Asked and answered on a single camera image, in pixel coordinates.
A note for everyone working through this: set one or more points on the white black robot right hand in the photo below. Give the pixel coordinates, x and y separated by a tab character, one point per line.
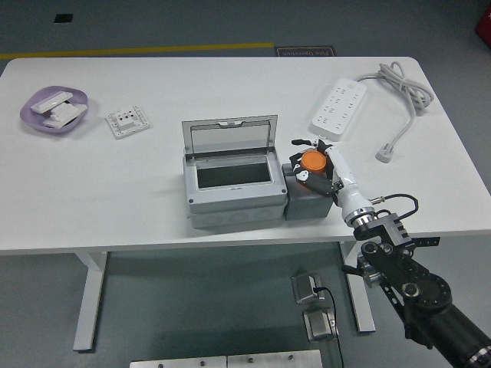
349	188

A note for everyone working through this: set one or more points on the orange cylinder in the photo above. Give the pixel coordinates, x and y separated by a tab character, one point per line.
312	161

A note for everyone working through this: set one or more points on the grey junction box with lid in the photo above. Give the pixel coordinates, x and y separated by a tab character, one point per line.
230	199

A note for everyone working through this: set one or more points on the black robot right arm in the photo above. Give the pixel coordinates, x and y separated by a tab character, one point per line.
422	287

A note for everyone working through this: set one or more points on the grey cube with round hole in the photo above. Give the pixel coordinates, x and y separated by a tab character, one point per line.
307	207

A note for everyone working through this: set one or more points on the metal floor socket box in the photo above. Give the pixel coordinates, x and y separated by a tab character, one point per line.
305	287
320	326

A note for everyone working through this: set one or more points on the white power strip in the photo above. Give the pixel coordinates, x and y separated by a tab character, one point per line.
339	109

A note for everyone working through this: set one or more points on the black table control panel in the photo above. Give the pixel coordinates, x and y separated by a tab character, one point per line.
429	242

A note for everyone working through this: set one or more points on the white table leg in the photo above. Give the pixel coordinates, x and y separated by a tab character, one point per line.
362	306
90	299

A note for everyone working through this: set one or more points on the black floor sign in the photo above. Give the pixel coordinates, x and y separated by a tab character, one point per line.
305	52

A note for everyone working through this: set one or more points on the grey metal plate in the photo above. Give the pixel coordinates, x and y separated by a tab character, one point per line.
274	360
176	363

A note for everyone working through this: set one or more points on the red object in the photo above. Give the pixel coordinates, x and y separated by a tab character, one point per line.
484	25

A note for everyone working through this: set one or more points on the yellow floor tape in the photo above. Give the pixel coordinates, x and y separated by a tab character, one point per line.
134	50

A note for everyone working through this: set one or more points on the white plastic clip part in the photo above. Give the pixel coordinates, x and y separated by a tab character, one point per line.
71	110

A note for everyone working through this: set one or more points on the small white plastic block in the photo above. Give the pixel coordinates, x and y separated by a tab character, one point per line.
55	122

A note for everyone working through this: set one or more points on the long white plastic bar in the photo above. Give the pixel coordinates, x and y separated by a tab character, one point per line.
50	100

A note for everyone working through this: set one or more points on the purple shallow dish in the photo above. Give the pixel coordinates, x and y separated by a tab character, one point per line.
30	117

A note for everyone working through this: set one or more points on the black square floor patch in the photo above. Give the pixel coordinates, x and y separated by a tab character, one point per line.
63	18

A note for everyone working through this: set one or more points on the white wall socket plate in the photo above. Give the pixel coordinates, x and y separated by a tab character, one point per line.
127	122

